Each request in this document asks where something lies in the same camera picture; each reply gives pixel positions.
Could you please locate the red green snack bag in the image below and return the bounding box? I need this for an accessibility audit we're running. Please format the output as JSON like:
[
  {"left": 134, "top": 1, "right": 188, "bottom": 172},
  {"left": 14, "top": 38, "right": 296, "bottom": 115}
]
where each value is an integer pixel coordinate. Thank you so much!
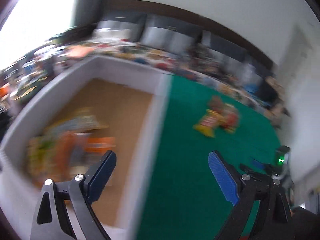
[{"left": 209, "top": 96, "right": 240, "bottom": 133}]

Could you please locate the orange clear snack bag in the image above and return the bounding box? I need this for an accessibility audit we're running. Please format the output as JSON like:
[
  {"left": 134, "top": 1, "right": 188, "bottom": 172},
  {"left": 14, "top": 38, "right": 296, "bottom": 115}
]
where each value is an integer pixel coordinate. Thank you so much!
[{"left": 25, "top": 108, "right": 116, "bottom": 187}]

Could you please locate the yellow snack bag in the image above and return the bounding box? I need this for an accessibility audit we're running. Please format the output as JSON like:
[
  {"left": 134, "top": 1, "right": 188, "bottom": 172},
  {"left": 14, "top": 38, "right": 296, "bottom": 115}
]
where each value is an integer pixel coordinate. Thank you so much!
[{"left": 193, "top": 109, "right": 223, "bottom": 138}]

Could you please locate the green tablecloth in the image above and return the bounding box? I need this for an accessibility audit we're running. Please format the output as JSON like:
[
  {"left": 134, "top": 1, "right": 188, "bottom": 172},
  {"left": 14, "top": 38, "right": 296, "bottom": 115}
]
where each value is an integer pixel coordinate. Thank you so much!
[{"left": 136, "top": 76, "right": 280, "bottom": 239}]

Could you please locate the white cardboard box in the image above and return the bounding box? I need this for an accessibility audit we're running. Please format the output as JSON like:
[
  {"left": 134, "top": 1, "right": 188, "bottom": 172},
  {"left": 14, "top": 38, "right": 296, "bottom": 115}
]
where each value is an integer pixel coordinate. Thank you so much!
[{"left": 1, "top": 56, "right": 173, "bottom": 239}]

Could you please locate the grey sofa cushion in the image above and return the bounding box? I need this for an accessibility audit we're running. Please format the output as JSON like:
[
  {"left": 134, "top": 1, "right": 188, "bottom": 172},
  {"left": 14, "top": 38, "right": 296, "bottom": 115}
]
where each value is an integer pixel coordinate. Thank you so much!
[
  {"left": 139, "top": 15, "right": 202, "bottom": 55},
  {"left": 97, "top": 17, "right": 146, "bottom": 42}
]

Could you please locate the grey curtain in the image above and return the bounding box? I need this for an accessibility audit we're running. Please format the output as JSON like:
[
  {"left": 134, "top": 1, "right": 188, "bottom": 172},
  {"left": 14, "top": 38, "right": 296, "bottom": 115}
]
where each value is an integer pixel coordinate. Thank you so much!
[{"left": 72, "top": 0, "right": 105, "bottom": 27}]

